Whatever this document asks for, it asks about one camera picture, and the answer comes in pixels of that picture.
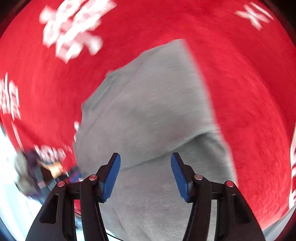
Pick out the grey knit garment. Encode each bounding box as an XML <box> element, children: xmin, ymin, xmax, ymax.
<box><xmin>74</xmin><ymin>40</ymin><xmax>237</xmax><ymax>240</ymax></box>

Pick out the red blanket with white characters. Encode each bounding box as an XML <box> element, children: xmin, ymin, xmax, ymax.
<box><xmin>1</xmin><ymin>1</ymin><xmax>295</xmax><ymax>228</ymax></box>

